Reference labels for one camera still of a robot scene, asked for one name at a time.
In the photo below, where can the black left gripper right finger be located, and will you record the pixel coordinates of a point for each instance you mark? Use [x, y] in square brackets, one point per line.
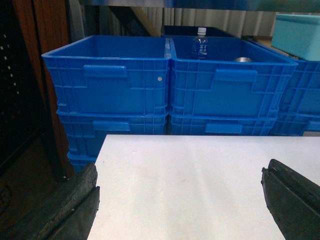
[293, 201]

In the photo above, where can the blue crate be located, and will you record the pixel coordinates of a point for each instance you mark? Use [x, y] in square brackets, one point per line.
[86, 132]
[106, 74]
[295, 124]
[80, 161]
[302, 92]
[219, 126]
[219, 86]

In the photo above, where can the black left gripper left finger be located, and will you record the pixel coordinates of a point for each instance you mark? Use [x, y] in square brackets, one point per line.
[68, 214]

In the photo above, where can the teal foam box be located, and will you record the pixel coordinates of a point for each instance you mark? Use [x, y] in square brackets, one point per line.
[297, 35]

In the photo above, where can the blue crate bottom left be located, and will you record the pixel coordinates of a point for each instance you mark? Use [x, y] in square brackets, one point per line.
[80, 161]

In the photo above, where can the blue crate lower right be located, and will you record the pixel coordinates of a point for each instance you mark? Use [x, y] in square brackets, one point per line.
[295, 124]

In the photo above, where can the white table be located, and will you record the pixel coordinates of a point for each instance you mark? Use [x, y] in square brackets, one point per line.
[180, 187]

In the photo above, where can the blue crate top right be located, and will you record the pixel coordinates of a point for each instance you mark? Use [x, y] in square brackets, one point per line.
[302, 92]

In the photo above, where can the blue crate lower left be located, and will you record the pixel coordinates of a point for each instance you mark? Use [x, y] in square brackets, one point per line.
[86, 132]

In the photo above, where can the blue crate top left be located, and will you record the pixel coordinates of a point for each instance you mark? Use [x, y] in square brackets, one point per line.
[106, 74]

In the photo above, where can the clear water bottle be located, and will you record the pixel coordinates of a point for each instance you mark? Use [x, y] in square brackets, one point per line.
[200, 45]

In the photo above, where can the blue crate top middle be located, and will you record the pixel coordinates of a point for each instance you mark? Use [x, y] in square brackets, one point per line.
[219, 86]

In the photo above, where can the silver metal can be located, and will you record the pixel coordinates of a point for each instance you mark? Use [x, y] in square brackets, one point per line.
[243, 60]

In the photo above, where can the blue crate lower middle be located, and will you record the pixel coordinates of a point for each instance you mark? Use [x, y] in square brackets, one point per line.
[219, 126]

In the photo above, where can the brown wooden cabinet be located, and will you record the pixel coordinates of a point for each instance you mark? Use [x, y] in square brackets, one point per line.
[29, 162]

